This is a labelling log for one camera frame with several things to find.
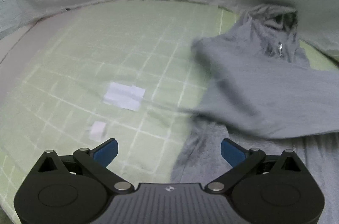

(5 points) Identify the green grid cutting mat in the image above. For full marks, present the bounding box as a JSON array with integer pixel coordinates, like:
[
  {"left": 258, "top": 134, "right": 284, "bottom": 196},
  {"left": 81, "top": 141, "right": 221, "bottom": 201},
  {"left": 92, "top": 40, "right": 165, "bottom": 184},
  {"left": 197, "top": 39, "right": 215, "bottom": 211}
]
[{"left": 0, "top": 0, "right": 339, "bottom": 224}]

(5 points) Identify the grey zip hoodie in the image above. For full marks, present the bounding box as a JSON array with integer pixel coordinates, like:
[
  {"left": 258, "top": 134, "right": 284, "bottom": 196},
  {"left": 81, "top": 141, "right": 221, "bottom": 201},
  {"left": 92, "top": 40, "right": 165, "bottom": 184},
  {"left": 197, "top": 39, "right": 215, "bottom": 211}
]
[{"left": 171, "top": 5, "right": 338, "bottom": 223}]

